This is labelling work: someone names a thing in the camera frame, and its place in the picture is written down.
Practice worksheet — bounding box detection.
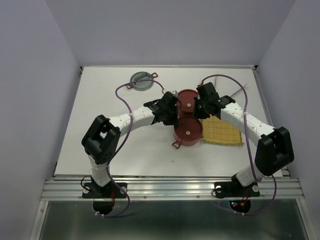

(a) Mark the red steel lunch bowl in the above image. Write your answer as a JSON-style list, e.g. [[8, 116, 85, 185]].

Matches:
[[178, 110, 195, 118]]

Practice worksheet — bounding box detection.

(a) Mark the yellow bamboo mat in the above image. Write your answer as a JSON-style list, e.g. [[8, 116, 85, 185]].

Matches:
[[201, 116, 244, 146]]

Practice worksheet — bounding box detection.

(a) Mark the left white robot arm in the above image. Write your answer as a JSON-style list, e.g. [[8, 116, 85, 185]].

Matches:
[[81, 91, 179, 197]]

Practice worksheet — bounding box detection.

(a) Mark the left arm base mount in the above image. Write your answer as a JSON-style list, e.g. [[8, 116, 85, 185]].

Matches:
[[80, 182, 130, 218]]

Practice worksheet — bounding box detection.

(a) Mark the aluminium front rail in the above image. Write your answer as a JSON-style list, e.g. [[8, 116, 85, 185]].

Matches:
[[40, 177, 305, 202]]

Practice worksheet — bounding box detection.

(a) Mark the grey lid with red clips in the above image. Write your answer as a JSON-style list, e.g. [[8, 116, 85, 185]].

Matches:
[[126, 71, 158, 92]]

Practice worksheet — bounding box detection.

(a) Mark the red steel bowl with clips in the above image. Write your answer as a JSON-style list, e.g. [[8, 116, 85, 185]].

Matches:
[[171, 131, 201, 149]]

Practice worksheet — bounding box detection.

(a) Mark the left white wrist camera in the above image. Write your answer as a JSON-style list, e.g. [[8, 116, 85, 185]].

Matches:
[[168, 90, 178, 97]]

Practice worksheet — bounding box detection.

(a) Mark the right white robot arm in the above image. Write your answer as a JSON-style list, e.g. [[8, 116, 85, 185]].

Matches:
[[193, 82, 295, 195]]

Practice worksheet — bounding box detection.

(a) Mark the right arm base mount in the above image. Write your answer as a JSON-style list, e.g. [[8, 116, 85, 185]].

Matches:
[[211, 181, 260, 214]]

